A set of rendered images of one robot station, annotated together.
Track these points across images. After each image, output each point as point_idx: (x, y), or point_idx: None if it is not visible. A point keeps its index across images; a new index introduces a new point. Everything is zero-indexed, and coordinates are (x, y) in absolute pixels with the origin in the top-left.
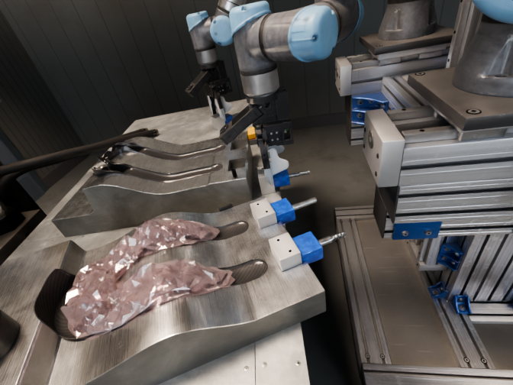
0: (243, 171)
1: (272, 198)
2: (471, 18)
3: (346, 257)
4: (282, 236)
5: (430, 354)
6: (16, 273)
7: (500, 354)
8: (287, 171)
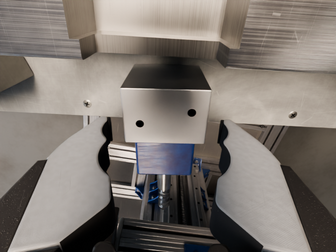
0: (25, 31)
1: (111, 93)
2: None
3: None
4: None
5: (116, 129)
6: None
7: (114, 163)
8: (164, 174)
